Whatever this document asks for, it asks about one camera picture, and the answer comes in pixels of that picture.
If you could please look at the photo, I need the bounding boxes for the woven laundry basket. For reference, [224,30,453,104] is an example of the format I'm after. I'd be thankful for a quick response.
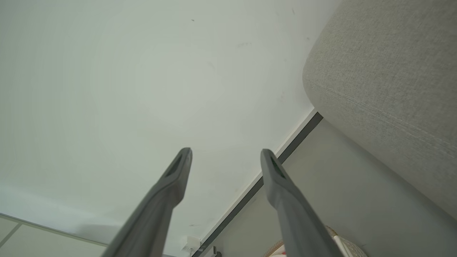
[264,226,368,257]

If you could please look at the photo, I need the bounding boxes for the light grey fabric sofa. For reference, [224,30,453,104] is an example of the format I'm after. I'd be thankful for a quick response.
[302,0,457,219]

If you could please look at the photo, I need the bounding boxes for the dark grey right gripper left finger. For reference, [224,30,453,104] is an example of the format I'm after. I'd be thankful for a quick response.
[101,147,193,257]

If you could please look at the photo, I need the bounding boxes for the white wall socket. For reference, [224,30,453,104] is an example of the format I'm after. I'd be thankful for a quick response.
[181,236,201,253]

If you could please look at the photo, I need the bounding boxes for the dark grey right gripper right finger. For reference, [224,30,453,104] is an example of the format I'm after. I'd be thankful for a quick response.
[260,149,344,257]

